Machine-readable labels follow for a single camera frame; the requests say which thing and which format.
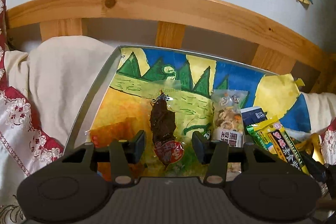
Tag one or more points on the clear nut brittle packet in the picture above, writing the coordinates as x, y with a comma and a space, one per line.
228, 119

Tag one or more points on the orange snack packet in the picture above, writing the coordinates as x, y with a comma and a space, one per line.
113, 132

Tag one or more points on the yellow green snack packet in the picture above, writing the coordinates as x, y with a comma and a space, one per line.
286, 145

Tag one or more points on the blue white snack packet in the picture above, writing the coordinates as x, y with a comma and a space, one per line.
253, 115

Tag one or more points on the grey metal tray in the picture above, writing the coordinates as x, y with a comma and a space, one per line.
89, 106

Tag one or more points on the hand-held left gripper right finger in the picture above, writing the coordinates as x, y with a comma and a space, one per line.
197, 146

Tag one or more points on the clear packet of dark meat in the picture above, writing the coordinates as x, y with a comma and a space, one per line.
162, 124

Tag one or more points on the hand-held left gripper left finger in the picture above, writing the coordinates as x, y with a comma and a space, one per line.
140, 146

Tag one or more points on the golden snack packet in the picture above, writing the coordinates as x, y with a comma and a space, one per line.
313, 144

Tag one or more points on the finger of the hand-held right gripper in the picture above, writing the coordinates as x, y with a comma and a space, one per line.
315, 169

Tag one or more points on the floral satin blanket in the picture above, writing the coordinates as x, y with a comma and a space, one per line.
15, 113

